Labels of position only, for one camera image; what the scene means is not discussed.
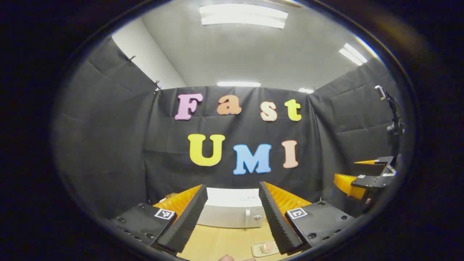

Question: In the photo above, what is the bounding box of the black backdrop cloth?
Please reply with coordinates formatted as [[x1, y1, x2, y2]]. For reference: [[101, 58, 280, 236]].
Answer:
[[54, 36, 406, 225]]

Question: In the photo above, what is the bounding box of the white rectangular plate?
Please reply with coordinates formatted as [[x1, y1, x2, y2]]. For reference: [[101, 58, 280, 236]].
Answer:
[[252, 241, 280, 258]]

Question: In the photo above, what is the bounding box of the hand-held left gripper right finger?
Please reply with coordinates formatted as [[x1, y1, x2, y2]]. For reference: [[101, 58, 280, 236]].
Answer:
[[258, 181, 357, 255]]

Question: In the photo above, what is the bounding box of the black camera stand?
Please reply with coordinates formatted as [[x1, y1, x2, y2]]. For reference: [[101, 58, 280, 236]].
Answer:
[[374, 85, 406, 157]]

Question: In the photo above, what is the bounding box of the white microwave oven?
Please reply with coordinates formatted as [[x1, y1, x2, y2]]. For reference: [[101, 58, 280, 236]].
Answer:
[[198, 187, 267, 229]]

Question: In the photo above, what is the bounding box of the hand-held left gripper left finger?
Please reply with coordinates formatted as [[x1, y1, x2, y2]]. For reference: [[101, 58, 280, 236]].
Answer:
[[111, 184, 209, 254]]

